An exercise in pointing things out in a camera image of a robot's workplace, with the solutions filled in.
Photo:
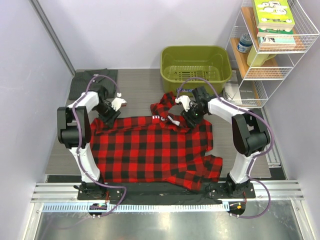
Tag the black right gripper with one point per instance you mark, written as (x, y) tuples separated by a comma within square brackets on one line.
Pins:
[(187, 116)]

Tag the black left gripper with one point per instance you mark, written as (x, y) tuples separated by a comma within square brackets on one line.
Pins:
[(110, 120)]

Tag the red black plaid shirt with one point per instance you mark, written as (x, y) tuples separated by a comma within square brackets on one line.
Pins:
[(156, 148)]

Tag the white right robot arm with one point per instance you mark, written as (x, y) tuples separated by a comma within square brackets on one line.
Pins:
[(250, 133)]

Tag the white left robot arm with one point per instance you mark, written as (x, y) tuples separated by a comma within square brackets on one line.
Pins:
[(74, 132)]

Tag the folded dark grey shirt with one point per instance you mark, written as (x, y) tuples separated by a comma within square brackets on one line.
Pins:
[(82, 78)]

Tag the white booklet on table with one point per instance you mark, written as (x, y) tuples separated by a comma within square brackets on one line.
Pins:
[(231, 93)]

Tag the olive green plastic basin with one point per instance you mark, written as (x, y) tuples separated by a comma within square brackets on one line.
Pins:
[(181, 62)]

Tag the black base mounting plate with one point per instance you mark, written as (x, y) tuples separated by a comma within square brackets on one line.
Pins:
[(154, 193)]

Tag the yellow green pitcher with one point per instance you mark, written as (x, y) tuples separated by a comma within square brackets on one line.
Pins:
[(255, 59)]

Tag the blue white jar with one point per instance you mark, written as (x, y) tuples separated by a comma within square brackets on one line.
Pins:
[(245, 43)]

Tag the stacked books lower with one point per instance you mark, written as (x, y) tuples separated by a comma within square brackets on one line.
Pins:
[(275, 36)]

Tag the green white book top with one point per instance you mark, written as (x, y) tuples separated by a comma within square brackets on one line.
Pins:
[(273, 14)]

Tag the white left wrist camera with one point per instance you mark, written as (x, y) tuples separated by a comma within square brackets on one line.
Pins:
[(118, 102)]

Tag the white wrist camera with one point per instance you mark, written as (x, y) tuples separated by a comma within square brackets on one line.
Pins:
[(118, 102), (185, 101)]

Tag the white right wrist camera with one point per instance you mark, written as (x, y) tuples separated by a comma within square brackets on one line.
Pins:
[(185, 101)]

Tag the white slotted cable duct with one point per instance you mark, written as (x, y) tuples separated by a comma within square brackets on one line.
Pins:
[(90, 207)]

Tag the aluminium rail frame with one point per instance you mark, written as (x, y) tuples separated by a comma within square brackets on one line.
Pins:
[(65, 192)]

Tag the white wire shelf rack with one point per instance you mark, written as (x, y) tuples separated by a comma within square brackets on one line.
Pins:
[(257, 84)]

